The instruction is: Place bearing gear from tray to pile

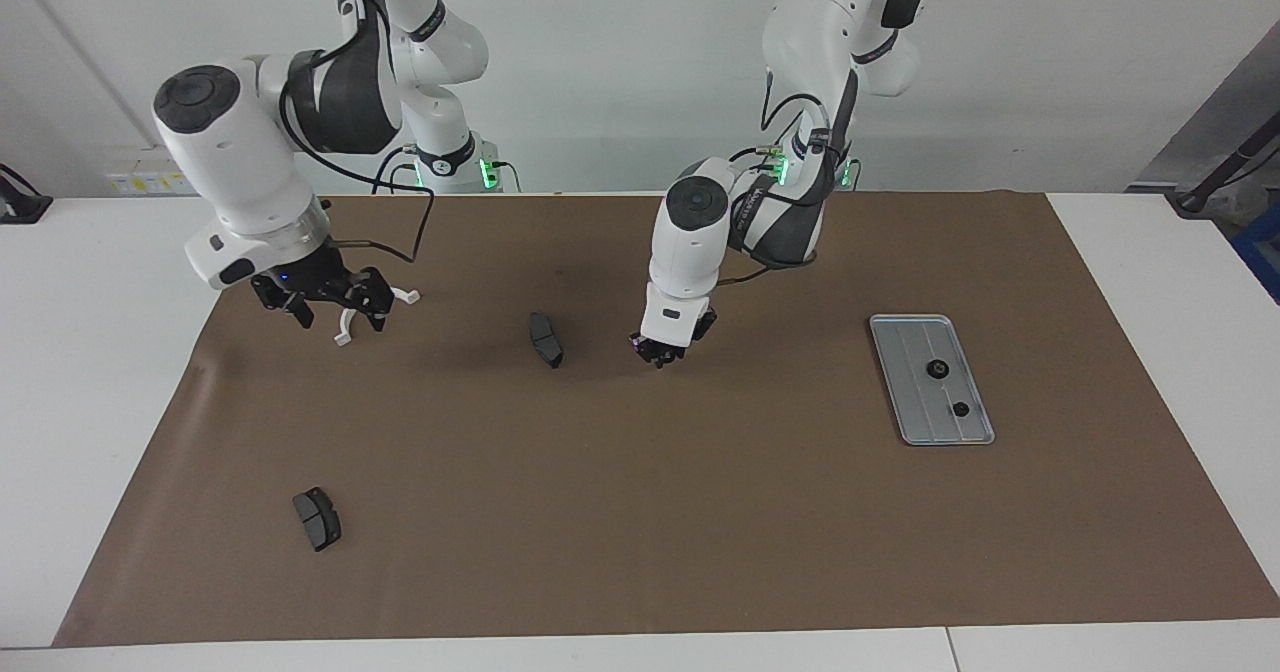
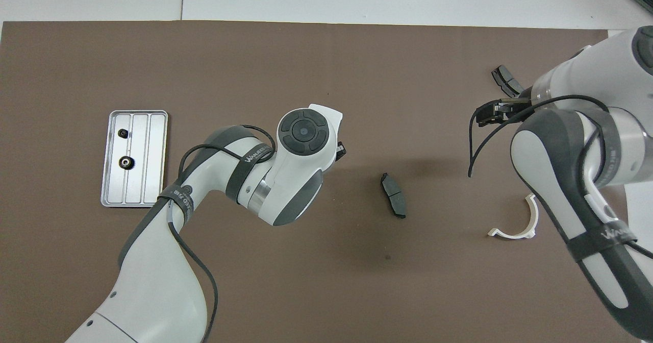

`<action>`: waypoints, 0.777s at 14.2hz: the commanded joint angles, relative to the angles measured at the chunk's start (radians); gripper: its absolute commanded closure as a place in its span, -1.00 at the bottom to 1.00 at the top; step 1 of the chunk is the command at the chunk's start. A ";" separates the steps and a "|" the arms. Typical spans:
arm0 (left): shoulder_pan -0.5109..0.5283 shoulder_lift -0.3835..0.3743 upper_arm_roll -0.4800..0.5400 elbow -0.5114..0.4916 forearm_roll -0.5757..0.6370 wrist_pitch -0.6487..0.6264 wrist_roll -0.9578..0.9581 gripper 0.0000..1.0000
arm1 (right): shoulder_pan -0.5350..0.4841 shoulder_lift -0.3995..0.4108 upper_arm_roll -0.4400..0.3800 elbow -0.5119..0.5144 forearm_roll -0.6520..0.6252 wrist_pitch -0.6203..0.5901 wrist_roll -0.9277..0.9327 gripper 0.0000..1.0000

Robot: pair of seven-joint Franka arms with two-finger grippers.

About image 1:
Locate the black right base cable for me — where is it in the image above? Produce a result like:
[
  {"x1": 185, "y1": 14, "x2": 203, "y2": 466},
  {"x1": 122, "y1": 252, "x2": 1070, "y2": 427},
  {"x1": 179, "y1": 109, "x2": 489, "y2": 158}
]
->
[{"x1": 372, "y1": 145, "x2": 419, "y2": 195}]

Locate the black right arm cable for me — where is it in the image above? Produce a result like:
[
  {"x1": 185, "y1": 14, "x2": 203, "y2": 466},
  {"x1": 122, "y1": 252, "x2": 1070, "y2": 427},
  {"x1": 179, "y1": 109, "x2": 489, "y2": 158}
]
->
[{"x1": 278, "y1": 0, "x2": 436, "y2": 263}]

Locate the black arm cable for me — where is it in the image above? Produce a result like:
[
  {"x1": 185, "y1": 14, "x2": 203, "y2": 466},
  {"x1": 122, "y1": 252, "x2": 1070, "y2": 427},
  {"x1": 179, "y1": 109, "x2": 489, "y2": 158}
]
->
[
  {"x1": 712, "y1": 62, "x2": 851, "y2": 288},
  {"x1": 278, "y1": 0, "x2": 436, "y2": 263}
]

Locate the brown paper mat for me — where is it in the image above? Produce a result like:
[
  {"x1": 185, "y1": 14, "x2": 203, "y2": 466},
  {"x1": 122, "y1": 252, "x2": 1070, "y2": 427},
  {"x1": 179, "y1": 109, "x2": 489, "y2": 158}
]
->
[{"x1": 52, "y1": 190, "x2": 1280, "y2": 648}]

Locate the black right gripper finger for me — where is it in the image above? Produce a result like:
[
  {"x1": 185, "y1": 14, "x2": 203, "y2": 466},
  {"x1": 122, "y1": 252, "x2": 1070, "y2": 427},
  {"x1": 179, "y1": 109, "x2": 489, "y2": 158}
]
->
[
  {"x1": 249, "y1": 273, "x2": 316, "y2": 331},
  {"x1": 346, "y1": 266, "x2": 395, "y2": 334}
]

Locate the white curved plastic bracket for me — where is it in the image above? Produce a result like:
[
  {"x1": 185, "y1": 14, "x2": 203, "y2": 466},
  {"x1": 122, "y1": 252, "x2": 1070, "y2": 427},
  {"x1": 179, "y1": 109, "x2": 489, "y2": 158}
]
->
[{"x1": 333, "y1": 287, "x2": 422, "y2": 347}]

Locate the blue crate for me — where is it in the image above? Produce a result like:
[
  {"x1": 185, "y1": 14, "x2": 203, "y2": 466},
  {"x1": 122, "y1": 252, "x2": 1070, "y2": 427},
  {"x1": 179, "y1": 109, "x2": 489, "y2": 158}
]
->
[{"x1": 1232, "y1": 202, "x2": 1280, "y2": 303}]

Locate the black left base cable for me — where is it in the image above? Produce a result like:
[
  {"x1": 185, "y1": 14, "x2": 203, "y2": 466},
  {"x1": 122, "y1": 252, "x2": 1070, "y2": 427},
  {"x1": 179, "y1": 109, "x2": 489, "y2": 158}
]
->
[{"x1": 728, "y1": 144, "x2": 791, "y2": 188}]

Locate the silver metal tray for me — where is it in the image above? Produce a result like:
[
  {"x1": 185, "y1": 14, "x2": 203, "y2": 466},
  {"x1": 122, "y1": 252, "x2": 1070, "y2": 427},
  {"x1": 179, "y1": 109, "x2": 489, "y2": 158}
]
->
[{"x1": 868, "y1": 313, "x2": 997, "y2": 447}]

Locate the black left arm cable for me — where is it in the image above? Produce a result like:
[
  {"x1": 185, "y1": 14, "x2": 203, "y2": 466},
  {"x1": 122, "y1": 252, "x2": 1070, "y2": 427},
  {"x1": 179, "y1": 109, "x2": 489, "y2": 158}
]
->
[{"x1": 712, "y1": 62, "x2": 851, "y2": 288}]

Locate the black stand pole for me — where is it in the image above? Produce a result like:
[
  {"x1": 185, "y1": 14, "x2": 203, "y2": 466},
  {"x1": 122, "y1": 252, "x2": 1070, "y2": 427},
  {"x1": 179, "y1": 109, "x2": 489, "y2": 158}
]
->
[{"x1": 1175, "y1": 137, "x2": 1280, "y2": 215}]

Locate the black base cable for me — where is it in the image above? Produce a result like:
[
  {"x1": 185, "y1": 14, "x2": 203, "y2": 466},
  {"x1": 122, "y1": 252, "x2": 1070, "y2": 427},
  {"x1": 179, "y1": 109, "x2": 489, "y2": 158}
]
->
[
  {"x1": 728, "y1": 144, "x2": 791, "y2": 188},
  {"x1": 372, "y1": 145, "x2": 419, "y2": 195}
]

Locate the dark grey brake pad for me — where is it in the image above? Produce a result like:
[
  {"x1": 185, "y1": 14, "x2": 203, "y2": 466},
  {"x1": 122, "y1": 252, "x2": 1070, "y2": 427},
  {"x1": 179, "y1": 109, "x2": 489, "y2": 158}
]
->
[
  {"x1": 528, "y1": 312, "x2": 565, "y2": 370},
  {"x1": 292, "y1": 487, "x2": 343, "y2": 553}
]

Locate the white wall socket strip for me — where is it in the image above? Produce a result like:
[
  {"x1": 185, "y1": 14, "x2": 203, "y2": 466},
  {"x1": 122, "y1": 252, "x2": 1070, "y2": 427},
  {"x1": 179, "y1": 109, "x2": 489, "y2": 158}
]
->
[{"x1": 105, "y1": 167, "x2": 186, "y2": 198}]

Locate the black clamp mount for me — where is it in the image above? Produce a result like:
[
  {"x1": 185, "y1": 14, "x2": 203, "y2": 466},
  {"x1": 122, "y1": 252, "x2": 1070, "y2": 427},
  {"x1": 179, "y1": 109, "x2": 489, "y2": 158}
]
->
[{"x1": 0, "y1": 164, "x2": 53, "y2": 225}]

